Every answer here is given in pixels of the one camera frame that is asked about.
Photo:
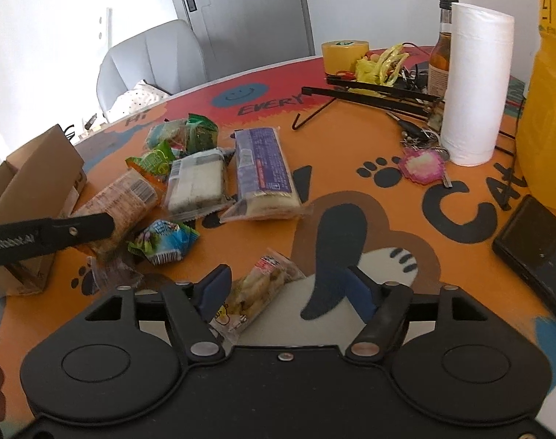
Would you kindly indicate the orange brown snack package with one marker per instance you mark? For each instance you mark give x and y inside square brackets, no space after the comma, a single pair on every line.
[127,200]

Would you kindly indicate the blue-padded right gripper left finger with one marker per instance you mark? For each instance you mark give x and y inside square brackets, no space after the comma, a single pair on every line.
[190,308]

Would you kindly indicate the pale teal snack packet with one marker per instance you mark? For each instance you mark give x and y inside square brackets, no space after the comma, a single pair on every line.
[173,132]

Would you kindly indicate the yellow cracker snack packet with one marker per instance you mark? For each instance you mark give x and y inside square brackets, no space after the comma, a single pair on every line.
[251,294]

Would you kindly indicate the grey armchair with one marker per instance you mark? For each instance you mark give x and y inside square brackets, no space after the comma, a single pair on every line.
[167,56]

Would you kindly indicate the white dotted pillow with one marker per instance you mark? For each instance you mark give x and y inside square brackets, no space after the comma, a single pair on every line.
[134,100]

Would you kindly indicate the purple bread package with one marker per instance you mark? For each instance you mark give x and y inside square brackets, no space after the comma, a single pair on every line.
[265,187]

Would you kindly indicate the white paper towel roll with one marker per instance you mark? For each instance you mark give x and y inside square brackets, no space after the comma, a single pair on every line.
[478,79]

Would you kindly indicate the cardboard box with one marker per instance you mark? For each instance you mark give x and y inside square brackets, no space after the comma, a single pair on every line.
[42,179]

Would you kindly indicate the grey door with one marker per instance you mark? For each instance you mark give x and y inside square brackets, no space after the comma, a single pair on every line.
[239,35]

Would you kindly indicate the yellow tape roll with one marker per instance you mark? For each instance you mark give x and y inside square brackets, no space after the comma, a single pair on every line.
[342,55]

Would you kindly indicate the white rice cake package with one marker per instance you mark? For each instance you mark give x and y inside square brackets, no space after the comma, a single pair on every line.
[197,185]

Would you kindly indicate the pink keychain with keys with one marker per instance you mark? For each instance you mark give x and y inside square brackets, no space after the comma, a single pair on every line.
[425,159]

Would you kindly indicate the brown glass bottle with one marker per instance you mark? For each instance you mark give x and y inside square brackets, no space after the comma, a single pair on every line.
[441,53]

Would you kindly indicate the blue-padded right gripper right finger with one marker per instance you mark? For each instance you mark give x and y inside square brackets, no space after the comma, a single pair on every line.
[383,308]

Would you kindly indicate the yellow plastic bag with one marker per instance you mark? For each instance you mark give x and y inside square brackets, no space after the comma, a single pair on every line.
[536,134]

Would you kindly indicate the dark green snack packet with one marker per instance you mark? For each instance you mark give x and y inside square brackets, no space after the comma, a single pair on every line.
[201,134]

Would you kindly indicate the blue green candy packet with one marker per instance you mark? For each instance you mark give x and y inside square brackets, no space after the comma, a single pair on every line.
[164,242]

